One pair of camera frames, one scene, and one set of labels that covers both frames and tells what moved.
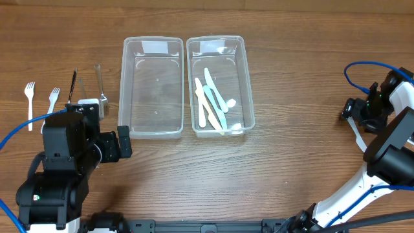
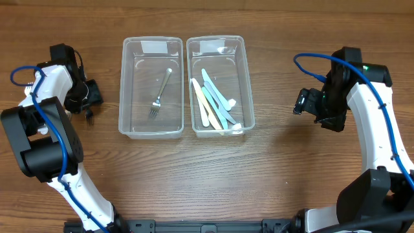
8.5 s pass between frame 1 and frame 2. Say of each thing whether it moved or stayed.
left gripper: moved
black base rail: stayed
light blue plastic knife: stayed
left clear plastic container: stayed
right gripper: moved
